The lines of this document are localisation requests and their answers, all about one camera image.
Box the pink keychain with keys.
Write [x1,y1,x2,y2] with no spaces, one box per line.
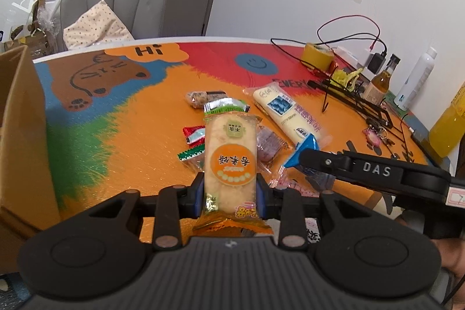
[363,126,394,148]

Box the person's right hand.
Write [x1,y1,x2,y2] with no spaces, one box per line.
[432,238,465,282]

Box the black power cable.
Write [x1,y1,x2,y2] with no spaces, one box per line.
[270,17,389,79]

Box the blue snack packet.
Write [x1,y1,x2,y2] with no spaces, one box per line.
[283,133,337,187]

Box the yellow drink bottle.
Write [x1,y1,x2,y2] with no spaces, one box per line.
[429,80,465,159]

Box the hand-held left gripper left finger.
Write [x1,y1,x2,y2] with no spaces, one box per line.
[85,173,206,249]

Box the long white snack packet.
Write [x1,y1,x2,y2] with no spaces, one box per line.
[243,84,332,151]

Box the dark seaweed roll packet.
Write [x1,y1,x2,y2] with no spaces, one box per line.
[186,90,226,109]

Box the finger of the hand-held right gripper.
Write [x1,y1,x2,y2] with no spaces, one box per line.
[298,149,406,189]

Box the clear packet with green trim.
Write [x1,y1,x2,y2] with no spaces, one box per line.
[177,144,206,173]

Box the white power strip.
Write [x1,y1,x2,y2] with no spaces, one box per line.
[333,46,369,67]

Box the orange rice cracker packet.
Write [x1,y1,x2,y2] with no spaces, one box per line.
[192,110,274,237]

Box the green snack packet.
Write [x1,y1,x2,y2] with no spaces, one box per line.
[203,97,251,115]

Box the black metal frame stand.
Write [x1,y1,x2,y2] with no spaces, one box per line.
[307,77,394,130]

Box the clear pink printed wrapper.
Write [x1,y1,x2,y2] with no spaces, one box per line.
[269,166,328,199]

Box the purple snack packet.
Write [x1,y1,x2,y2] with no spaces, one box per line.
[256,126,292,165]

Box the black charger plug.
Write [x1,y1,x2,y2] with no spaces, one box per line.
[367,52,388,75]

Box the white spray bottle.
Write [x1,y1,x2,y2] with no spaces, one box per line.
[394,46,437,112]

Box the crumpled yellow wrapper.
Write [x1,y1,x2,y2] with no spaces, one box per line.
[331,68,364,90]

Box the brown glass bottle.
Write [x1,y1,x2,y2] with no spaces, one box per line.
[362,54,401,106]

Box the yellow tape roll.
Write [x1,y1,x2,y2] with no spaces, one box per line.
[301,42,334,70]

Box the red and green candy packet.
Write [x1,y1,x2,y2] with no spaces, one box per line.
[182,126,206,144]

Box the cream dotted cushion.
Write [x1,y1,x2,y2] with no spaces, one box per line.
[63,0,136,51]

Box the colourful cartoon table mat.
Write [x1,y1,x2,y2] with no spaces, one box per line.
[32,40,438,246]

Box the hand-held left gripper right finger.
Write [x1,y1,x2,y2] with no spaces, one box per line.
[256,174,367,249]

